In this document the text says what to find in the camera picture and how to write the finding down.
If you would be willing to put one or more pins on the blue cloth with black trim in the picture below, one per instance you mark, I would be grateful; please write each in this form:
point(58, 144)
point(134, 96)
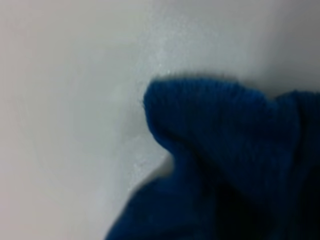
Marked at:
point(225, 162)

